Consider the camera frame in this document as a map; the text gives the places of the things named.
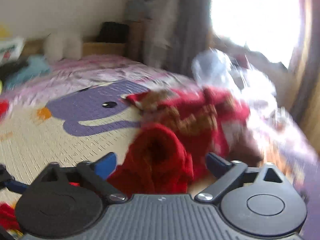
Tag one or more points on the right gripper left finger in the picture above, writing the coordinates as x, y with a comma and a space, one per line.
95, 175

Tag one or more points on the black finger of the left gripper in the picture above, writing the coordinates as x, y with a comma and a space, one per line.
9, 182

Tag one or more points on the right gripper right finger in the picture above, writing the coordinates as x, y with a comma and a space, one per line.
228, 175

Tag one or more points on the red hooded cartoon garment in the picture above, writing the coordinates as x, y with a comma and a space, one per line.
156, 163

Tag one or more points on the red knit bear sweater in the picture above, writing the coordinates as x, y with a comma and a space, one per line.
205, 120

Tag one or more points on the cream alphabet play mat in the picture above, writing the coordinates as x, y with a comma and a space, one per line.
83, 124

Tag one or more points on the pink floral bed sheet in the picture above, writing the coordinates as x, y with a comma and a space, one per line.
69, 76

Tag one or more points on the clear plastic bag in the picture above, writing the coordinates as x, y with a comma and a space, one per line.
215, 68

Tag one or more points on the light blue cloth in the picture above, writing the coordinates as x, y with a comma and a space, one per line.
27, 69

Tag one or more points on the white diaper pack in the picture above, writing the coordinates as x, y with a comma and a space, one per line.
11, 49

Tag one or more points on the white neck pillow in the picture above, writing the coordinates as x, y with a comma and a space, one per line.
61, 45

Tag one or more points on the wooden headboard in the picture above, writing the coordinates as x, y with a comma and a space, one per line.
33, 47

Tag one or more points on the black hat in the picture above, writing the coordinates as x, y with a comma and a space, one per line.
113, 32

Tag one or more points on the grey curtain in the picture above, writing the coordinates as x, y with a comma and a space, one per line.
190, 35

